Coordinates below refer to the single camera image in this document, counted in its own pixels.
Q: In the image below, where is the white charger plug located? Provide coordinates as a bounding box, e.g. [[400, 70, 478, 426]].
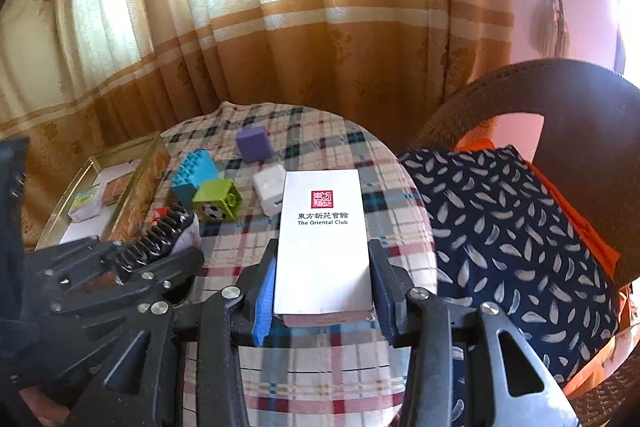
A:
[[253, 164, 286, 217]]

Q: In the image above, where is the red toy brick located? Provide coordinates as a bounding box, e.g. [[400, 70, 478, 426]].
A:
[[152, 206, 170, 222]]

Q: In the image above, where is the green cube toy brick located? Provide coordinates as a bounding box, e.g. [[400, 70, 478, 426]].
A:
[[192, 179, 242, 222]]

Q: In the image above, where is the blue toy brick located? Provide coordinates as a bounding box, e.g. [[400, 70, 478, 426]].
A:
[[171, 148, 218, 209]]

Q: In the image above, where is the green floss pick box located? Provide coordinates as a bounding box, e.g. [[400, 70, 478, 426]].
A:
[[67, 184, 104, 223]]

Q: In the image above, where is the copper coloured box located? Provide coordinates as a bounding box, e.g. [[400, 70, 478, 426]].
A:
[[102, 172, 134, 206]]

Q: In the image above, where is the beige orange curtain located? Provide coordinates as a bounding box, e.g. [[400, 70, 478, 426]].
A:
[[1, 0, 514, 245]]

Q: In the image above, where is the gold metal tray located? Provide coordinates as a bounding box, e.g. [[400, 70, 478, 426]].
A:
[[37, 133, 170, 249]]

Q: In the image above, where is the white Oriental Club box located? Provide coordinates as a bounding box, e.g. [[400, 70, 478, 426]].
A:
[[273, 169, 373, 329]]

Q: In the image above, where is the white paper tray liner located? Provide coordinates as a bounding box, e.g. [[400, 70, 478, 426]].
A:
[[60, 159, 140, 244]]

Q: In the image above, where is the curtain tassel tieback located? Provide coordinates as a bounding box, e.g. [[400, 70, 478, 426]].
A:
[[532, 0, 570, 58]]

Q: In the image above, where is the plaid tablecloth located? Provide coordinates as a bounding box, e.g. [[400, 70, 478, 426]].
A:
[[144, 100, 442, 427]]

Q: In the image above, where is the purple block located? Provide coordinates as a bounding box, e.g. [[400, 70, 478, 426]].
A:
[[235, 126, 273, 164]]

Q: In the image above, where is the orange cloth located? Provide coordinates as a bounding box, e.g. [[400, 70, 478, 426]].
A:
[[454, 138, 637, 403]]

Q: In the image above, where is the navy feather pattern cushion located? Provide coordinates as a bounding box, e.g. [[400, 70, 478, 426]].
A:
[[397, 144, 622, 427]]

